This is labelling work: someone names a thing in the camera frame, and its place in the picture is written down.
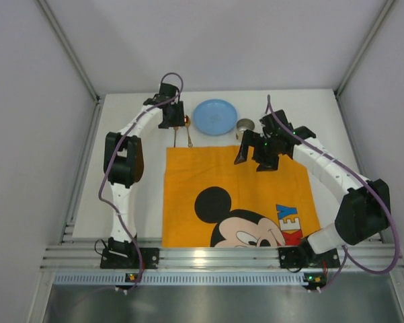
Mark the right aluminium frame post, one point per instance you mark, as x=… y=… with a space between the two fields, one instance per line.
x=368 y=39

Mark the orange Mickey Mouse cloth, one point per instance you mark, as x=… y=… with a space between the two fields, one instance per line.
x=209 y=201

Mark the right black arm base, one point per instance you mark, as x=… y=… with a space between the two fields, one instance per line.
x=296 y=257

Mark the metal cup with paper sleeve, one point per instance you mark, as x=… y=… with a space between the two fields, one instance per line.
x=243 y=125

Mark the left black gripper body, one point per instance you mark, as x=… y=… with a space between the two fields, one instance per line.
x=173 y=114

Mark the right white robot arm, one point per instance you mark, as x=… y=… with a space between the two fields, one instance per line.
x=363 y=204

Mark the blue plastic plate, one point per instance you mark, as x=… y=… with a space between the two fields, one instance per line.
x=215 y=117

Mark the gold ornate spoon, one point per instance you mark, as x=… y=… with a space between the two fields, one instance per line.
x=187 y=125

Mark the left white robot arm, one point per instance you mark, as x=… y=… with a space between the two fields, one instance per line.
x=124 y=167

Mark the left aluminium frame post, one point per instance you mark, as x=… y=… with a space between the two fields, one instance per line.
x=66 y=45

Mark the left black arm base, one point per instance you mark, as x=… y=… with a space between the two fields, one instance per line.
x=148 y=256

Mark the rose gold fork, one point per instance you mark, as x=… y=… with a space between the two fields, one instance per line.
x=175 y=129

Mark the slotted white cable duct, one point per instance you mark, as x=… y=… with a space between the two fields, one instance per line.
x=188 y=278

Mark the aluminium mounting rail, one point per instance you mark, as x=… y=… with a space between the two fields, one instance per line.
x=83 y=255

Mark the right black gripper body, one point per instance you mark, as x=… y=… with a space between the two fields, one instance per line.
x=259 y=148

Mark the aluminium frame post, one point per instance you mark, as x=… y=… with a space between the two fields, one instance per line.
x=368 y=39
x=66 y=45

